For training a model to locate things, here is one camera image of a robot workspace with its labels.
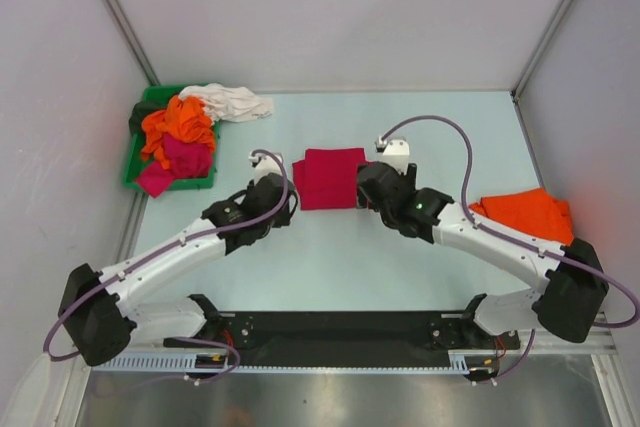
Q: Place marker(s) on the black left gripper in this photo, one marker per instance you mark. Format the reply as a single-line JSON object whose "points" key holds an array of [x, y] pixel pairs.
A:
{"points": [[283, 218]]}

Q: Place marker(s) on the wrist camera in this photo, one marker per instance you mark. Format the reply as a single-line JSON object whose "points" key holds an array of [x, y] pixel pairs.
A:
{"points": [[264, 164], [394, 152]]}

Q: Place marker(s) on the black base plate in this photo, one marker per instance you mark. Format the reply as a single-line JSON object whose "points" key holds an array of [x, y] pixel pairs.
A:
{"points": [[362, 357]]}

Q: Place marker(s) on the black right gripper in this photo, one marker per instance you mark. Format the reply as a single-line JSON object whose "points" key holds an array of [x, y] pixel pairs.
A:
{"points": [[409, 178]]}

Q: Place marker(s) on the magenta t shirt in bin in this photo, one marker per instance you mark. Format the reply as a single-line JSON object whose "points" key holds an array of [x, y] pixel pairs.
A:
{"points": [[176, 165]]}

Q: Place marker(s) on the white t shirt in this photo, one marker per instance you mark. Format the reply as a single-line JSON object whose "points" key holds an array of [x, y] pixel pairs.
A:
{"points": [[228, 104]]}

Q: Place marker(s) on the grey slotted cable duct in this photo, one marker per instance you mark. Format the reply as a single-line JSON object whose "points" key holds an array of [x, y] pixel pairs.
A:
{"points": [[190, 363]]}

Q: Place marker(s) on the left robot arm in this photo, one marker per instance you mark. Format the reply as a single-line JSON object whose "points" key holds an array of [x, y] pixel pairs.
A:
{"points": [[104, 312]]}

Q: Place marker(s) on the green plastic bin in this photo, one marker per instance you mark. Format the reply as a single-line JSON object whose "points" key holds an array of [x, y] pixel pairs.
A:
{"points": [[134, 164]]}

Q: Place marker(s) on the dark green t shirt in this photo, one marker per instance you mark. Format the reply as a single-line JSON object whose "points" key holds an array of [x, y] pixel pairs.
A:
{"points": [[139, 112]]}

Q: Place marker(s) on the aluminium frame rail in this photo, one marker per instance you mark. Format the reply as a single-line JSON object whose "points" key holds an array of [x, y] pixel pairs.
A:
{"points": [[595, 339]]}

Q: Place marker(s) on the crimson t shirt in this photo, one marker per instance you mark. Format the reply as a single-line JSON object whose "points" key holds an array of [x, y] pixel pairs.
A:
{"points": [[325, 179]]}

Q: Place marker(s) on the crumpled orange t shirt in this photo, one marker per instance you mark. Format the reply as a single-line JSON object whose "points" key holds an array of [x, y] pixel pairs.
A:
{"points": [[183, 120]]}

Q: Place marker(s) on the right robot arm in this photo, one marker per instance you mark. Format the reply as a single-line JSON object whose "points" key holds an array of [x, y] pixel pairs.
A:
{"points": [[564, 291]]}

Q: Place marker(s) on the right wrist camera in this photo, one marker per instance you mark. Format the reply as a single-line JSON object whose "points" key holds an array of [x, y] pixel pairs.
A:
{"points": [[394, 152]]}

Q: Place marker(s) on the folded orange t shirt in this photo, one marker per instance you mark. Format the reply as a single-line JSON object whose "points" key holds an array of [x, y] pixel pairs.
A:
{"points": [[534, 212]]}

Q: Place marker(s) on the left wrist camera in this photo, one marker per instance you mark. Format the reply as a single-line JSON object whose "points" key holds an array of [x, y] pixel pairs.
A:
{"points": [[264, 164]]}

